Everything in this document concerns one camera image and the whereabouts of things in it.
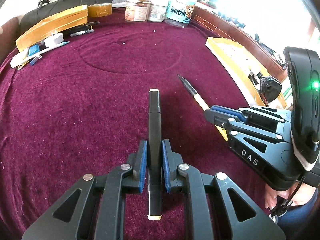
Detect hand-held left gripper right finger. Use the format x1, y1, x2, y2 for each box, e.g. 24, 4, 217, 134
162, 140, 287, 240

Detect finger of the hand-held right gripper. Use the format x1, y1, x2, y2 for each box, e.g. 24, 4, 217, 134
210, 105, 292, 130
204, 110, 292, 143

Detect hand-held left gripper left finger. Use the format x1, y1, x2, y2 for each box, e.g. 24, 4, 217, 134
22, 140, 148, 240

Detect black yellow pen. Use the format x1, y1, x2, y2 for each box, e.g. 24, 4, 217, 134
177, 74, 228, 142

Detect black marker beige ends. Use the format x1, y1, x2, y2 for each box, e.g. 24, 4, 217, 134
147, 88, 163, 221

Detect narrow yellow cardboard box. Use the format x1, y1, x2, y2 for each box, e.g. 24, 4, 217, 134
205, 37, 288, 108

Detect person's right hand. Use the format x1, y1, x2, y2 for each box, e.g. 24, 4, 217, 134
265, 179, 318, 209

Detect person's blue trousers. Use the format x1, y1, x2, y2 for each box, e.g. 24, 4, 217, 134
275, 200, 320, 240

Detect brick pattern wooden panel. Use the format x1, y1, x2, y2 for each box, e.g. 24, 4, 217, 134
194, 5, 288, 83

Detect pile of dark small items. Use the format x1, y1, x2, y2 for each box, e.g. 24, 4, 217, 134
212, 5, 285, 65

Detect large jar blue label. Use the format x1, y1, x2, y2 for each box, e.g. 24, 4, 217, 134
165, 0, 199, 28

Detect white plastic jar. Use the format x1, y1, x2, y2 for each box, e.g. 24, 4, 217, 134
147, 0, 168, 22

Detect clear jar orange label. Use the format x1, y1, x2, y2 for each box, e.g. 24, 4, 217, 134
125, 0, 152, 22

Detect black marker white label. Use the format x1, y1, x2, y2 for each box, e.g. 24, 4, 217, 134
70, 29, 95, 37

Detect light blue pen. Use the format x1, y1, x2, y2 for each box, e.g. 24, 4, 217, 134
21, 41, 70, 60

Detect white charger plug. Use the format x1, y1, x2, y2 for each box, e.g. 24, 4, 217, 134
44, 31, 64, 47

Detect brown tape roll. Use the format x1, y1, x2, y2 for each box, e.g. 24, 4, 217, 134
87, 3, 113, 18

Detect blue flat box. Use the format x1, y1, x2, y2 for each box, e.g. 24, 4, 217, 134
28, 44, 41, 57

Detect cream eraser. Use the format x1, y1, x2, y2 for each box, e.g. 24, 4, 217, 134
10, 51, 30, 68

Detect large yellow taped box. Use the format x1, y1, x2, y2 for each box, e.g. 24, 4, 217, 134
15, 4, 89, 51

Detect black sofa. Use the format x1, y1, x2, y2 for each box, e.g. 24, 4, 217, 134
20, 0, 130, 33

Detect maroon cushion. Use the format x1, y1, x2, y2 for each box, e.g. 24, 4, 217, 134
0, 16, 20, 64

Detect black cable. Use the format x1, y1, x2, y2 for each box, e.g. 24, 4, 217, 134
270, 177, 304, 217

